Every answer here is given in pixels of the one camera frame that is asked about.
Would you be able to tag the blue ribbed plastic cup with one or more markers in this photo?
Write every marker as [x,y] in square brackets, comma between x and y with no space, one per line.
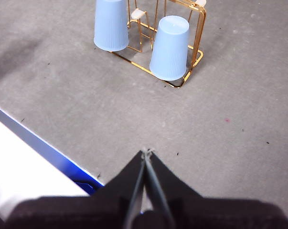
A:
[170,47]
[111,26]

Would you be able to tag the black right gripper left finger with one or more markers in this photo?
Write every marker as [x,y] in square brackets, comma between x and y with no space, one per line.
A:
[91,212]

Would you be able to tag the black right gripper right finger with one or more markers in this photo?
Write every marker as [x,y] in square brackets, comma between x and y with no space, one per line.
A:
[217,214]

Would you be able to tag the white platform with blue edge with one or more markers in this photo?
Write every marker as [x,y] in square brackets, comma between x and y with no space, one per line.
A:
[19,162]

